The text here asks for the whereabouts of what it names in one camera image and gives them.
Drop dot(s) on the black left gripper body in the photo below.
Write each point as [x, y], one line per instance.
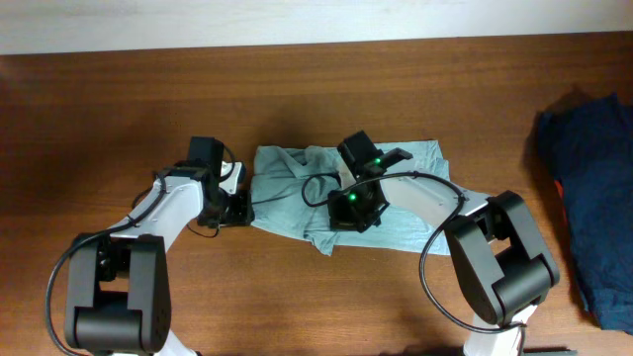
[238, 209]

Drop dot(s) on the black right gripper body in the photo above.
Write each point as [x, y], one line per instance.
[351, 210]

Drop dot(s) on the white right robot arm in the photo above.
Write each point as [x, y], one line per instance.
[503, 266]

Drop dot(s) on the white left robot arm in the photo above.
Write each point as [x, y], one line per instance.
[118, 296]

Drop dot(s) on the dark blue folded garment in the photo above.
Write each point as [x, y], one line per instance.
[588, 153]

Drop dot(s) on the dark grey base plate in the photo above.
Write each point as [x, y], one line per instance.
[552, 352]

